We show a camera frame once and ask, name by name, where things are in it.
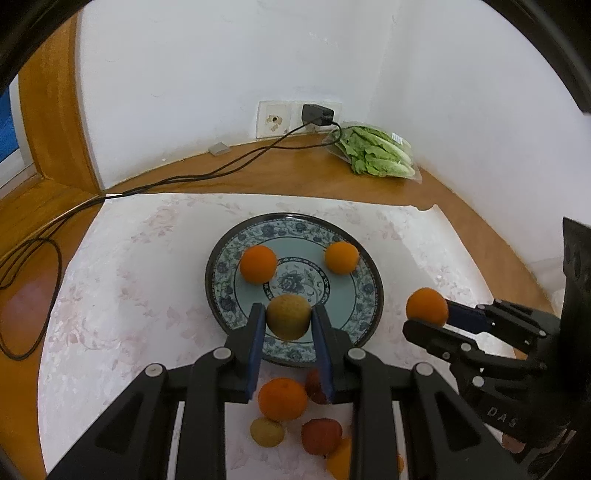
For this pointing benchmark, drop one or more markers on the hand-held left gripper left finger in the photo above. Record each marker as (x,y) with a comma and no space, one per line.
(256,350)

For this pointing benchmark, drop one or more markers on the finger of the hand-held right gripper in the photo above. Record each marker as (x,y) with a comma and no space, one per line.
(429,334)
(466,316)

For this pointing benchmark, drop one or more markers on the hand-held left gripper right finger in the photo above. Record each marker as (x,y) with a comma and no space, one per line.
(323,350)

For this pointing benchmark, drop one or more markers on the orange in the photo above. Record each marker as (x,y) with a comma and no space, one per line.
(427,304)
(282,399)
(341,257)
(257,263)
(340,461)

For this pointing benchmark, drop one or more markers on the red apple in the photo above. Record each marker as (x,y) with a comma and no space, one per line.
(322,436)
(314,387)

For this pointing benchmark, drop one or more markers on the brown kiwi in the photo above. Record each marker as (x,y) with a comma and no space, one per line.
(288,318)
(267,431)

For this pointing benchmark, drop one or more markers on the blue floral ceramic plate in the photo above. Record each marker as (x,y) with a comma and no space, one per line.
(300,240)

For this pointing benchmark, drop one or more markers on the person's right hand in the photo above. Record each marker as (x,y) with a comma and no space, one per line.
(514,445)

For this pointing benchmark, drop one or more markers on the clear plastic bag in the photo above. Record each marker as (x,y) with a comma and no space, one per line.
(547,277)

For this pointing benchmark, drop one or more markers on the white floral tablecloth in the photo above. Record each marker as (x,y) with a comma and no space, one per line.
(138,300)

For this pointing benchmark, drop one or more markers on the bagged green lettuce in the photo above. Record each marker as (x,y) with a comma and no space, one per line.
(374,152)

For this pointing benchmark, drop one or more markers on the small grey block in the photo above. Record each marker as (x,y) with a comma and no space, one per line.
(219,148)

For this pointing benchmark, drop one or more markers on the black charger plug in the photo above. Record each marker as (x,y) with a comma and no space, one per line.
(317,115)

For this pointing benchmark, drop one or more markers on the white socket plate with hole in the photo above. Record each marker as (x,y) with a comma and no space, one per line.
(277,108)

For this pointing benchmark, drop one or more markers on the window glass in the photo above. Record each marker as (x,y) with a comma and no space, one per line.
(7,124)

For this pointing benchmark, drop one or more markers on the white wall socket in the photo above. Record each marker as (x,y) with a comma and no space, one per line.
(338,113)

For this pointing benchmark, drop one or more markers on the wooden window frame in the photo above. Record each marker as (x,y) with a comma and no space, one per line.
(51,115)

